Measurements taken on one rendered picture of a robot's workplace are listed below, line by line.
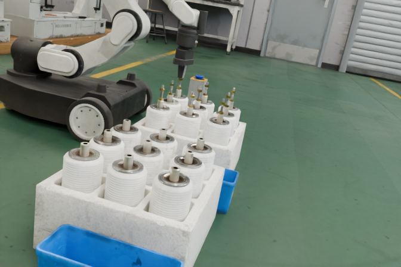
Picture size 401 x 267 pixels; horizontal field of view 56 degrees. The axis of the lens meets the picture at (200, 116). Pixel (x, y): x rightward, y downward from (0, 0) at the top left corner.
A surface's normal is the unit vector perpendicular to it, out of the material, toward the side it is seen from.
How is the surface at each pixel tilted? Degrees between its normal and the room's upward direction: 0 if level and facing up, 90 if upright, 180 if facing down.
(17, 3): 90
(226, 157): 90
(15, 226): 0
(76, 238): 88
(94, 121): 90
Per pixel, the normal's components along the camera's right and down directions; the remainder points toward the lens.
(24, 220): 0.17, -0.95
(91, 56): -0.20, 0.25
